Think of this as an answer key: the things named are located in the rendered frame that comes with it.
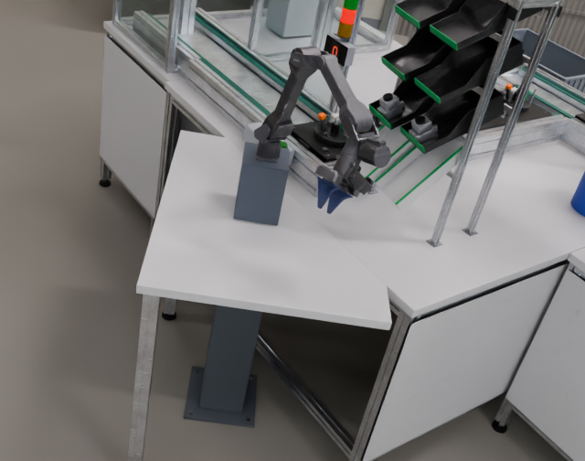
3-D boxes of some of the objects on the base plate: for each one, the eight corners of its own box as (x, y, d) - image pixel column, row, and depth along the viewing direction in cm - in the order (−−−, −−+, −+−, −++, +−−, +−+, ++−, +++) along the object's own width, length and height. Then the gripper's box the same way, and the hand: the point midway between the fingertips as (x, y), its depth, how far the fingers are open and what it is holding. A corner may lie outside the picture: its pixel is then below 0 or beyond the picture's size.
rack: (433, 247, 246) (520, 3, 201) (362, 188, 269) (426, -44, 224) (477, 233, 258) (569, -1, 213) (406, 178, 280) (474, -45, 236)
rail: (315, 198, 258) (322, 169, 252) (186, 82, 312) (188, 57, 306) (328, 194, 261) (335, 166, 255) (197, 80, 315) (200, 56, 309)
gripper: (352, 162, 210) (326, 213, 211) (328, 143, 193) (300, 198, 194) (371, 170, 208) (345, 222, 208) (348, 152, 191) (320, 209, 191)
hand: (329, 198), depth 201 cm, fingers open, 6 cm apart
